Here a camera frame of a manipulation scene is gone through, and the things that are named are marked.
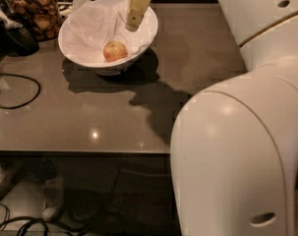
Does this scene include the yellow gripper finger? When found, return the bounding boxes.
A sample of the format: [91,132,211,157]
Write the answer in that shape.
[126,0,151,31]

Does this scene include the red yellow apple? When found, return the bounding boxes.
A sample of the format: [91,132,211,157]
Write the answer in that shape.
[103,40,128,62]

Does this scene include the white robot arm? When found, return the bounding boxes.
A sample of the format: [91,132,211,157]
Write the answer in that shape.
[170,0,298,236]

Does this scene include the white ceramic bowl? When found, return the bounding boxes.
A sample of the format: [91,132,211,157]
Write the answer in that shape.
[57,0,159,77]

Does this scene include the white paper liner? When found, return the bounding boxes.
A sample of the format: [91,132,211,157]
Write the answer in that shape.
[65,0,155,64]

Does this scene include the glass jar of dried chips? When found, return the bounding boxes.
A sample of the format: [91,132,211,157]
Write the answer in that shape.
[5,0,62,41]

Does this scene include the black round device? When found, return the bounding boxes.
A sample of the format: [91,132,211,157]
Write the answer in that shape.
[0,9,39,56]

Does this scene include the white shoe right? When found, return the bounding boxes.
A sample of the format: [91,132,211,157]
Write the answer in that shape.
[42,175,64,221]

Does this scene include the black cable on table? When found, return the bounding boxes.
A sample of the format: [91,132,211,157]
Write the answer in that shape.
[0,72,41,110]

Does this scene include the black floor cables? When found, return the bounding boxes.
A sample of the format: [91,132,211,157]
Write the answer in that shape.
[0,202,90,236]

